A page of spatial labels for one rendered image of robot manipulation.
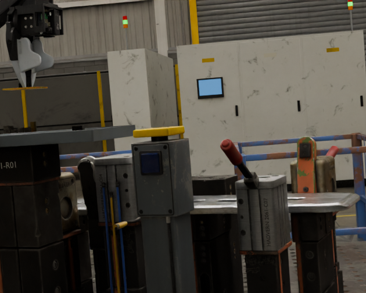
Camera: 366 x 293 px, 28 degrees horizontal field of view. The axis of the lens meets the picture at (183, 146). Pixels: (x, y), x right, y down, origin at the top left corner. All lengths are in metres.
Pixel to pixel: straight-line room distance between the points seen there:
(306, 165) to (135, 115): 8.11
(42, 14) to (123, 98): 8.23
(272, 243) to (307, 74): 8.38
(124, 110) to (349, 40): 3.04
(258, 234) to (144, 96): 8.38
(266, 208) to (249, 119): 8.32
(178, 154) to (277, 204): 0.21
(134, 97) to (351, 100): 2.81
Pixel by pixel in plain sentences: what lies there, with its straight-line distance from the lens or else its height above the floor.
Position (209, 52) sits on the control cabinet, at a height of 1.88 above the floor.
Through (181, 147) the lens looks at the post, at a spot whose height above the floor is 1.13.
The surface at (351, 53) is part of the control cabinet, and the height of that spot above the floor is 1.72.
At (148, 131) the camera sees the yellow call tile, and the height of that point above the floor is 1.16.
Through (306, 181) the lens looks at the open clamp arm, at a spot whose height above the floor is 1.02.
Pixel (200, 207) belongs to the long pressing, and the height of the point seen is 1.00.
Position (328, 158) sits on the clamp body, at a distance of 1.57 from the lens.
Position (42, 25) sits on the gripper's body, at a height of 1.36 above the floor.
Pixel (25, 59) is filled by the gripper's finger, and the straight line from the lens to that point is 1.42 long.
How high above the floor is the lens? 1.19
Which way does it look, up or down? 3 degrees down
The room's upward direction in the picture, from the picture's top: 4 degrees counter-clockwise
